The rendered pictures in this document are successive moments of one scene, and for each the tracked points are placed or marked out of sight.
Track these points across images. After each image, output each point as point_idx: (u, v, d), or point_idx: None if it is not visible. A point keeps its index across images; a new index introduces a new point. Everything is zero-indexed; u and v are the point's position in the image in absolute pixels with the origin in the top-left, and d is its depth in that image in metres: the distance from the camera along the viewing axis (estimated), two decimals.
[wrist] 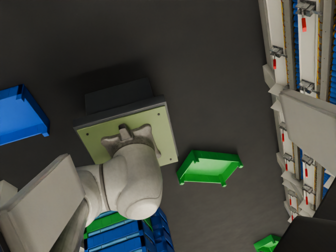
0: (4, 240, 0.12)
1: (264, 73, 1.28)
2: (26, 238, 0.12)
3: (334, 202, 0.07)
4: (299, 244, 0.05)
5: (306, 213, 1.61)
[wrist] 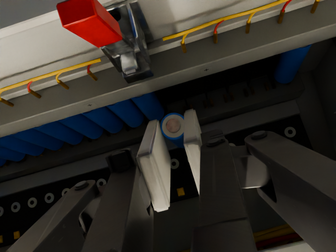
0: (144, 179, 0.14)
1: None
2: (161, 178, 0.14)
3: (209, 211, 0.08)
4: (208, 248, 0.06)
5: None
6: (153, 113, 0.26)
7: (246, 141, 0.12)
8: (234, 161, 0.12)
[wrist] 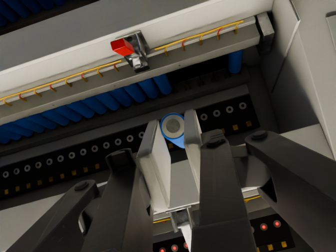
0: (144, 179, 0.14)
1: None
2: (160, 178, 0.14)
3: (209, 211, 0.08)
4: (208, 248, 0.06)
5: None
6: (151, 92, 0.42)
7: (246, 141, 0.12)
8: (234, 161, 0.12)
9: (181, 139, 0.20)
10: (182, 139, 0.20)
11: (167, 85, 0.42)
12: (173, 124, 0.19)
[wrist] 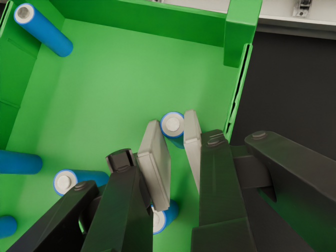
0: (144, 179, 0.14)
1: None
2: (161, 178, 0.14)
3: (209, 211, 0.08)
4: (208, 248, 0.06)
5: None
6: None
7: (246, 141, 0.12)
8: (234, 161, 0.12)
9: None
10: None
11: None
12: None
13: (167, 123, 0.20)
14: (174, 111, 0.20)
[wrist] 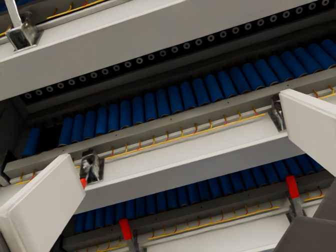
0: (4, 240, 0.12)
1: None
2: (26, 238, 0.12)
3: (334, 202, 0.07)
4: (299, 244, 0.05)
5: None
6: (98, 116, 0.49)
7: None
8: None
9: (72, 137, 0.46)
10: (73, 135, 0.47)
11: (85, 122, 0.49)
12: None
13: None
14: (61, 143, 0.46)
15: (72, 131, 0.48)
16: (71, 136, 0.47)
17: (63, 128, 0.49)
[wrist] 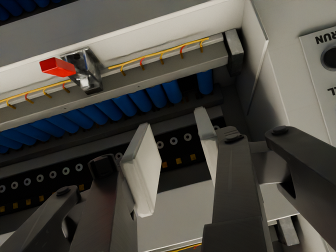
0: (127, 185, 0.14)
1: None
2: (145, 184, 0.14)
3: (223, 208, 0.08)
4: (218, 246, 0.06)
5: None
6: (112, 114, 0.38)
7: (266, 136, 0.12)
8: (254, 157, 0.12)
9: (137, 95, 0.34)
10: (138, 96, 0.35)
11: (130, 107, 0.37)
12: None
13: None
14: (151, 89, 0.34)
15: (145, 97, 0.36)
16: (141, 95, 0.35)
17: (159, 99, 0.37)
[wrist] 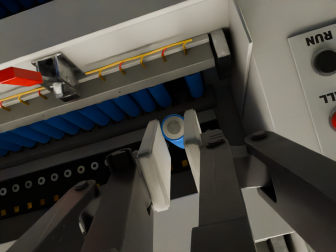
0: (144, 179, 0.14)
1: None
2: (161, 178, 0.14)
3: (209, 211, 0.08)
4: (208, 248, 0.06)
5: None
6: (98, 120, 0.36)
7: (246, 141, 0.12)
8: (234, 161, 0.12)
9: (120, 100, 0.32)
10: (122, 101, 0.33)
11: (115, 112, 0.35)
12: None
13: None
14: (135, 93, 0.32)
15: (131, 101, 0.34)
16: (125, 100, 0.33)
17: (146, 104, 0.35)
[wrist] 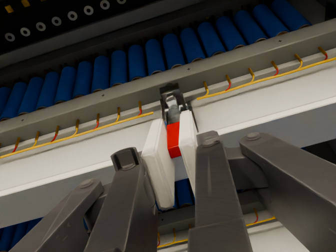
0: (149, 178, 0.14)
1: None
2: (165, 177, 0.14)
3: (205, 212, 0.08)
4: (205, 249, 0.06)
5: None
6: None
7: (241, 142, 0.12)
8: (228, 163, 0.12)
9: None
10: None
11: None
12: None
13: None
14: None
15: None
16: None
17: None
